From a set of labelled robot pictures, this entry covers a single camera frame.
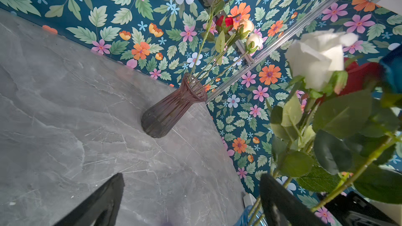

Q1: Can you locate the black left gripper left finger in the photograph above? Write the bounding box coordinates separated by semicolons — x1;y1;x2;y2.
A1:
56;173;125;226

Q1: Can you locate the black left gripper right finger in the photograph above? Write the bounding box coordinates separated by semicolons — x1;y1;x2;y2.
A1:
260;174;324;226

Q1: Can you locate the smoky brown ribbed glass vase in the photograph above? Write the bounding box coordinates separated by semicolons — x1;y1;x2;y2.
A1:
141;73;207;138

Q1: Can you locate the white rose stem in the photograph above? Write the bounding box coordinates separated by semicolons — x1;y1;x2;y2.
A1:
247;29;359;220
204;33;263;87

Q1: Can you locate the red rose stem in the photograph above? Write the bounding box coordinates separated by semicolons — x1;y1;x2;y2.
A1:
199;16;237;81
317;58;384;104

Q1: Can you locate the blue rose stem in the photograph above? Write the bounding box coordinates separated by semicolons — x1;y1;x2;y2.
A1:
313;47;402;208

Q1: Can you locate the cream rose stem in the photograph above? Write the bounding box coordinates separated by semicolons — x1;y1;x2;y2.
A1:
199;19;254;91

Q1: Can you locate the pink peony flower stem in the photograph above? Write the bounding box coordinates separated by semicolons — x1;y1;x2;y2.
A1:
188;0;230;79

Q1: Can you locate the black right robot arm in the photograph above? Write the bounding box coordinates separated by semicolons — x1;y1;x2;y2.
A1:
324;191;399;226

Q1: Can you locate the aluminium frame post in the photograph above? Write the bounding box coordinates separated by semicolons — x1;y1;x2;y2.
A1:
206;0;338;104

